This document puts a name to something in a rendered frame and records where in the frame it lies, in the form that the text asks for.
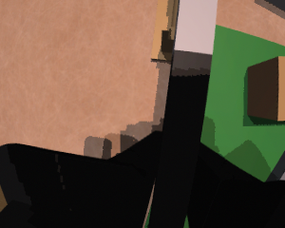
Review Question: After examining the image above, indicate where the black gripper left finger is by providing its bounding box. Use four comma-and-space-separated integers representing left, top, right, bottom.
0, 130, 162, 228

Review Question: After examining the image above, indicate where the green putting mat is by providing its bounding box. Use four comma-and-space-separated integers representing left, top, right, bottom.
200, 24, 285, 182

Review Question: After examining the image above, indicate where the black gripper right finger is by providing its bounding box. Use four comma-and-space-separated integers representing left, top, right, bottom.
187, 143, 285, 228

